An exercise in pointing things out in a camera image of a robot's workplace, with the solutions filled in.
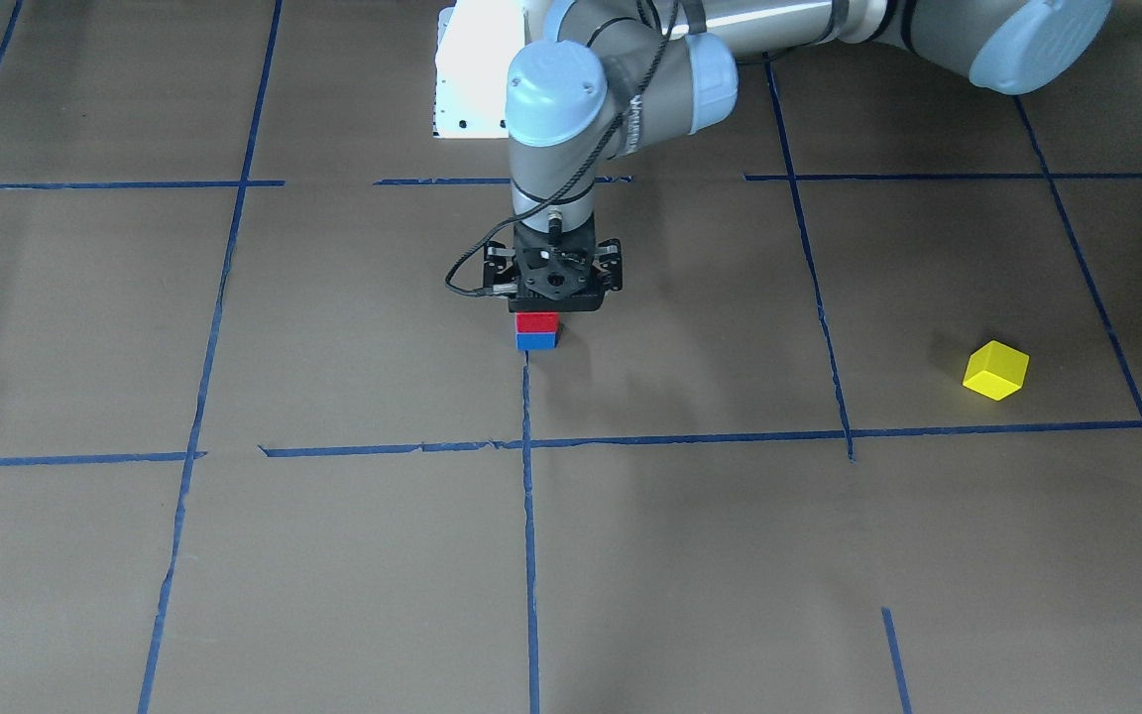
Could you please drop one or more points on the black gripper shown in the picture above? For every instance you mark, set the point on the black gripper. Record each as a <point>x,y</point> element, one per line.
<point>496,268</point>

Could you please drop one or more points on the red wooden block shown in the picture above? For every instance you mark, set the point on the red wooden block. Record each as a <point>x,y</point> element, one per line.
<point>536,322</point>

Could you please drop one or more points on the blue wooden block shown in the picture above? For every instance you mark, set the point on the blue wooden block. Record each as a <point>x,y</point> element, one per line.
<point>528,341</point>

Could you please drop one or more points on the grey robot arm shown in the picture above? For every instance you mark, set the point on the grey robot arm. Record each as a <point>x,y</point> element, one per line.
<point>609,78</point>

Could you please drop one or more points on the yellow wooden block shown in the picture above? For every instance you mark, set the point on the yellow wooden block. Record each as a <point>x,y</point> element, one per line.
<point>996,370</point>

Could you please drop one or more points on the white pedestal column base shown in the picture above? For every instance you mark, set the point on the white pedestal column base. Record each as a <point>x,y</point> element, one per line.
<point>477,41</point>

